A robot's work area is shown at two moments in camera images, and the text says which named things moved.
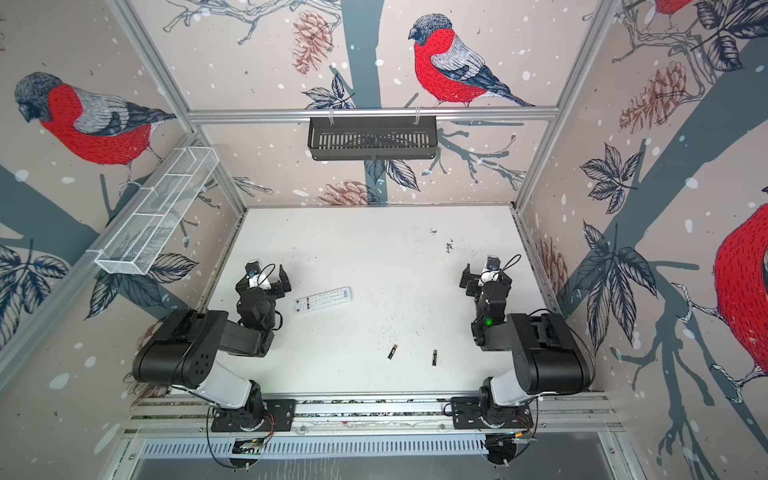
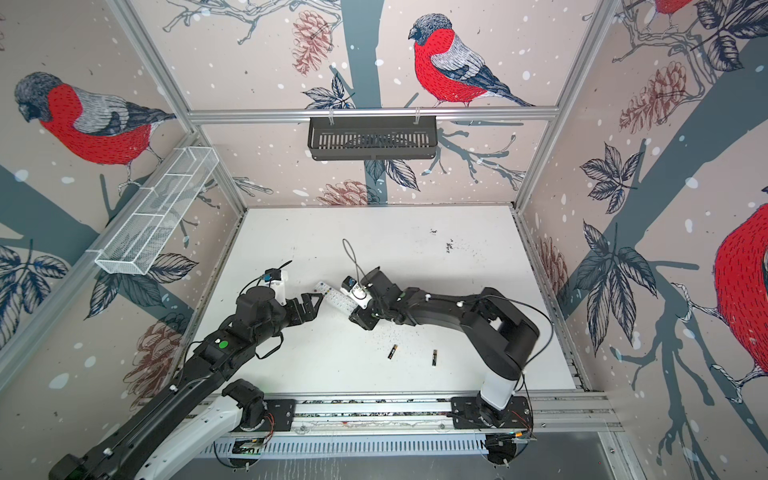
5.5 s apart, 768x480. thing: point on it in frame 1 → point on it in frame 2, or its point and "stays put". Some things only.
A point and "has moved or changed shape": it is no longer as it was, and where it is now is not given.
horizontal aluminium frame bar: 215,116 stays put
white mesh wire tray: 143,230 stays put
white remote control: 322,299 has moved or changed shape
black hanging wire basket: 372,140 stays put
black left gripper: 276,289 → 311,311
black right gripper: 468,280 → 365,317
